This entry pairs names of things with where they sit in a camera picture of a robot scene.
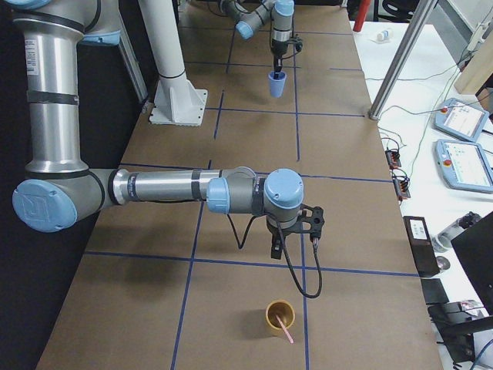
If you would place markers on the lower teach pendant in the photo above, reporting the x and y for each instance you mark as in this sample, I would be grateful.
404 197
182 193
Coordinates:
463 165

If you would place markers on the teach pendant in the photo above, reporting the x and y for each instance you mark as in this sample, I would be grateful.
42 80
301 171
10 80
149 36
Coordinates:
463 165
463 121

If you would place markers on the lower relay module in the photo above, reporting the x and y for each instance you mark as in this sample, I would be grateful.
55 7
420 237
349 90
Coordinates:
401 187

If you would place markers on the plastic water bottle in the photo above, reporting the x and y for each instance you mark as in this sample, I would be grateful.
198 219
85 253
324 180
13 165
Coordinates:
442 241

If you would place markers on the upper relay module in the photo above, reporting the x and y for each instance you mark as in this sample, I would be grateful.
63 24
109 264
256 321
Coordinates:
393 158

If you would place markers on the blue paper cup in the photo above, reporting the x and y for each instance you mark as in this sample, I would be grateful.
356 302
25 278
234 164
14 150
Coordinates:
276 83

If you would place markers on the red cylinder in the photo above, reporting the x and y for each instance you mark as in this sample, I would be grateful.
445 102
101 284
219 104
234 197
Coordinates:
361 15

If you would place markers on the relay module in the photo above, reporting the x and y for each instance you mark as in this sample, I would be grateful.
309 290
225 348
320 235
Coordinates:
393 158
401 187

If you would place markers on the black box with label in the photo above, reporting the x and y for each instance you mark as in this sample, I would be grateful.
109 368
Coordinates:
421 247

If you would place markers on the upper teach pendant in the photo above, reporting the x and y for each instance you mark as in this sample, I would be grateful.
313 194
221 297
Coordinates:
463 121

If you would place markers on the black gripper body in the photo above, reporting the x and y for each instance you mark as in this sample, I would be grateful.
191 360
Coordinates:
278 48
276 231

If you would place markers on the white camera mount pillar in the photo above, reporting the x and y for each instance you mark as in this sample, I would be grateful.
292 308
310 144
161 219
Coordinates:
177 101

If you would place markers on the yellow cup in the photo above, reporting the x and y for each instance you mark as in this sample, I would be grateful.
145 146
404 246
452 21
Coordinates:
286 312

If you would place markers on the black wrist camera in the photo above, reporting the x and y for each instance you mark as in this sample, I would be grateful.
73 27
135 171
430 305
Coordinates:
311 221

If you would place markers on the aluminium frame post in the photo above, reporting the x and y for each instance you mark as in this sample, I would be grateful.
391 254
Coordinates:
419 19

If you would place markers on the white small bottle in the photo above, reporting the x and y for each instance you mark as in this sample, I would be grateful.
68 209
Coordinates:
384 35

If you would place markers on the black monitor stand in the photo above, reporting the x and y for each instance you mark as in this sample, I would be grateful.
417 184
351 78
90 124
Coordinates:
466 331

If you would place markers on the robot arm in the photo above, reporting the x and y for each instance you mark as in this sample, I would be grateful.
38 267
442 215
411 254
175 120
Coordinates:
109 113
278 14

